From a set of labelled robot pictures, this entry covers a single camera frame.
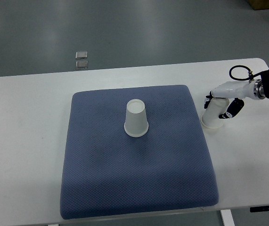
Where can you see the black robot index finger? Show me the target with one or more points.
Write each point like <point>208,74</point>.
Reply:
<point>206,102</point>

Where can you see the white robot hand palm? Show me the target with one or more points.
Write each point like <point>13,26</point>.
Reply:
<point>240,89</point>

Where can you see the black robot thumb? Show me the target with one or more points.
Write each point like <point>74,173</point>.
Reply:
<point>233,109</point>

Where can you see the white paper cup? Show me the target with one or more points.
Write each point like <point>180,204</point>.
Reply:
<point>216,107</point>
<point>136,124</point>

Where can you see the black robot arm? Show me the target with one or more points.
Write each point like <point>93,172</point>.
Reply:
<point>263,76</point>

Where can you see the brown cardboard box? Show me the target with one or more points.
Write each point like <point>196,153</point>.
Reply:
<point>259,4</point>

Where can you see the black table control panel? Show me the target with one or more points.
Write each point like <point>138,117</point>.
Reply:
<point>259,209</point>

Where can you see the white table leg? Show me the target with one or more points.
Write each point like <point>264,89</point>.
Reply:
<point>227,218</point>

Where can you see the blue mesh cushion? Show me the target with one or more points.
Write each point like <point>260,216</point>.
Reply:
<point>107,172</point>

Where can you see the upper metal floor plate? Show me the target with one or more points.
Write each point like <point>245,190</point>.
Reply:
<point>81,54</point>

